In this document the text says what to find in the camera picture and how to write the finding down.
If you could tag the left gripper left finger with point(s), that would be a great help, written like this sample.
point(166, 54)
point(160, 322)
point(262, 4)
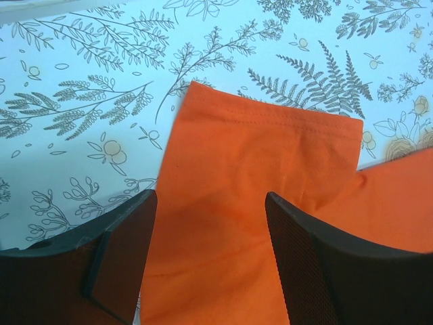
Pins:
point(89, 275)

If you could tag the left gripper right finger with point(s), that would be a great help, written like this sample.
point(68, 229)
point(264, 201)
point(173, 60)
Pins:
point(329, 276)

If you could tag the floral patterned table mat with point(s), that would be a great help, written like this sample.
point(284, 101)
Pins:
point(89, 98)

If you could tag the orange t shirt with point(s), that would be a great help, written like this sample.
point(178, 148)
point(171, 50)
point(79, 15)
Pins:
point(210, 259)

